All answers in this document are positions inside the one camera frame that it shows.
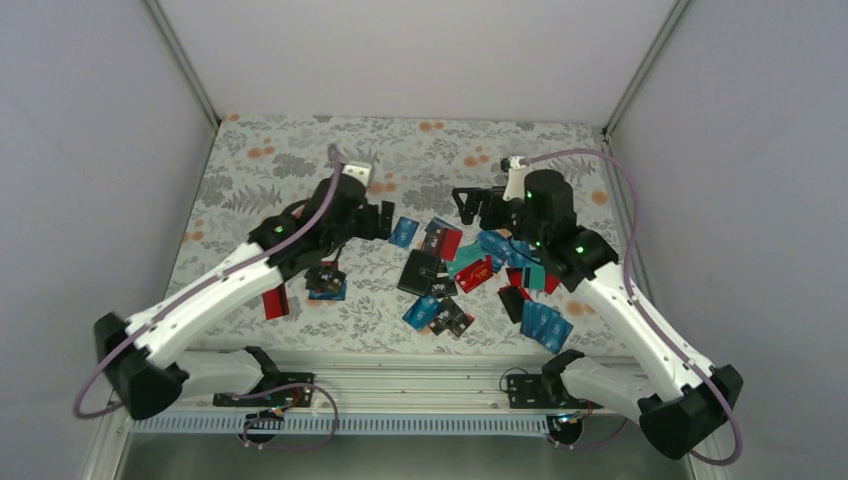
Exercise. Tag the black card pair front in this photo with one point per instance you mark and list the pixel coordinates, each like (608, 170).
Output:
(450, 317)

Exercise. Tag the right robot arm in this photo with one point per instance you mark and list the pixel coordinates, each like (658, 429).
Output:
(683, 397)

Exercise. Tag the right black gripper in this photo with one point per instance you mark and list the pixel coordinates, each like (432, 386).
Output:
(476, 195)

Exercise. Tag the aluminium rail frame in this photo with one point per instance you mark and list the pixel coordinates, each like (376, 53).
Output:
(383, 416)

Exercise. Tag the teal card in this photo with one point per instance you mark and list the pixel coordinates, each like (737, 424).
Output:
(465, 256)

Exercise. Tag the red card left side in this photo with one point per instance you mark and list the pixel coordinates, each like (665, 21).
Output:
(276, 303)

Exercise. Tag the floral patterned table mat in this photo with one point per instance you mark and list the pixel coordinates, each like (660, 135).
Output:
(260, 164)

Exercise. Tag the black card holder wallet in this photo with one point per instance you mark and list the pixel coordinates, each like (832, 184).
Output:
(419, 273)

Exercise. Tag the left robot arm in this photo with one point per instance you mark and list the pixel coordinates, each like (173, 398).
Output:
(145, 357)

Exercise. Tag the red card black stripe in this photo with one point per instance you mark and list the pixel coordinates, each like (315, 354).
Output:
(447, 243)

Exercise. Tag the red VIP card centre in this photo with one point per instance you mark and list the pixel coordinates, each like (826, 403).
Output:
(475, 274)

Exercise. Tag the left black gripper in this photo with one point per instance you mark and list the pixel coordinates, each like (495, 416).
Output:
(369, 230)

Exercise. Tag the blue card lower centre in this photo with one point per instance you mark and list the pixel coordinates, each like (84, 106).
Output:
(422, 311)

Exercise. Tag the blue card fan right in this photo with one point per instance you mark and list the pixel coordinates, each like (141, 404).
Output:
(545, 325)

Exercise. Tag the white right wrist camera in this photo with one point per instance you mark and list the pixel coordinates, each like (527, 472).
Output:
(517, 168)

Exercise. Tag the blue card near centre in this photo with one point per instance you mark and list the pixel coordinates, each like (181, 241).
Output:
(404, 232)

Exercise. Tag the blue card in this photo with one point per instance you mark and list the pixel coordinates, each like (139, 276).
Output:
(404, 232)
(422, 311)

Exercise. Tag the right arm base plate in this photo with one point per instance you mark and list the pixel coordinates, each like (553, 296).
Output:
(540, 392)

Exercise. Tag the black VIP card stack left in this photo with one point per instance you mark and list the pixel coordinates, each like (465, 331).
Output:
(326, 282)

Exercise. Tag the black card right side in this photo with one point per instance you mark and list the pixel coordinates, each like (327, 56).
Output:
(513, 300)

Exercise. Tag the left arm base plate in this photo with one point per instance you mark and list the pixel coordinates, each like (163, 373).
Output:
(276, 390)

